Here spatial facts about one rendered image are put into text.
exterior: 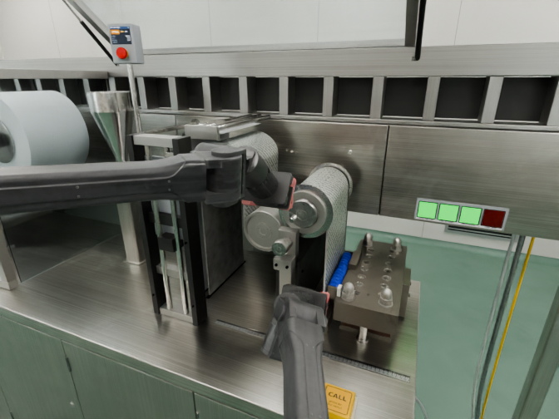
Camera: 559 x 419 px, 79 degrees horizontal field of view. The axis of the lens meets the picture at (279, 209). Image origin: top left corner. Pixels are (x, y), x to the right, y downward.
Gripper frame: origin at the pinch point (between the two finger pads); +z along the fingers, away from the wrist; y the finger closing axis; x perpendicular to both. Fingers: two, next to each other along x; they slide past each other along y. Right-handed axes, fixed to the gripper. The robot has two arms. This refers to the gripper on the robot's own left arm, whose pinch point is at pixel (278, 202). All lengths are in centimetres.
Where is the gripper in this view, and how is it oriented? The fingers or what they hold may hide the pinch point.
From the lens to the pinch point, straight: 73.7
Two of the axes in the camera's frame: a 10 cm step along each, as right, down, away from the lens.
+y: 9.2, 1.2, -3.6
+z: 3.0, 3.4, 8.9
